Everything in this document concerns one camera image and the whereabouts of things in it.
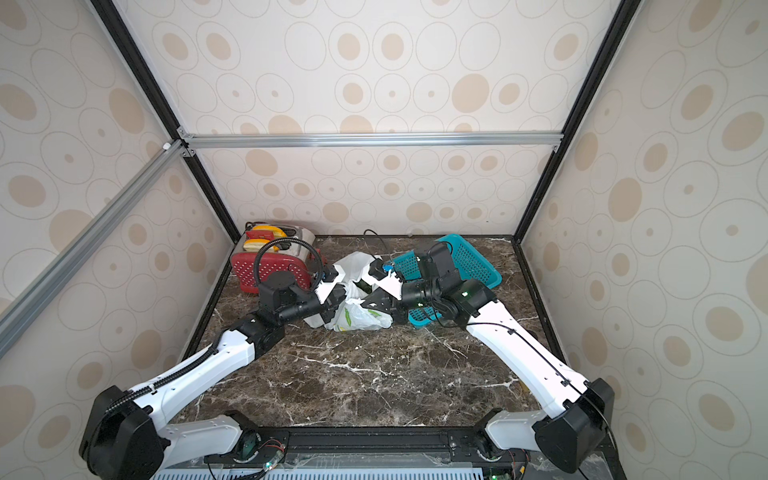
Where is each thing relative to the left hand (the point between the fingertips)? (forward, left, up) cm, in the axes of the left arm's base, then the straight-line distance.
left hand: (357, 287), depth 74 cm
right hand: (-8, -2, +4) cm, 10 cm away
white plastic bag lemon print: (-3, +2, -8) cm, 9 cm away
